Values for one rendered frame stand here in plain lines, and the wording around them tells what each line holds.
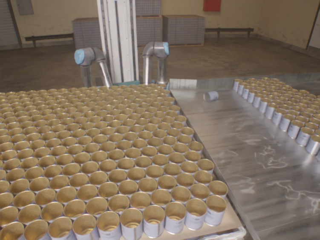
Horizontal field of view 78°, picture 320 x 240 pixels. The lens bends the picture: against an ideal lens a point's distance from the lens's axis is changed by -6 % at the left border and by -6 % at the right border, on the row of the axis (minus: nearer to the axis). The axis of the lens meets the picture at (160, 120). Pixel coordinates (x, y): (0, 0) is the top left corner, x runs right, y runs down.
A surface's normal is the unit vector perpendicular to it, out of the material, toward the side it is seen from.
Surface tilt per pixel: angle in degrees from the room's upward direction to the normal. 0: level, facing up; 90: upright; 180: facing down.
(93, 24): 92
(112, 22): 90
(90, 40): 89
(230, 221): 2
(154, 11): 92
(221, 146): 0
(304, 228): 0
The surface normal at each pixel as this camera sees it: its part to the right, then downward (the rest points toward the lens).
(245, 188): 0.00, -0.85
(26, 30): 0.20, 0.51
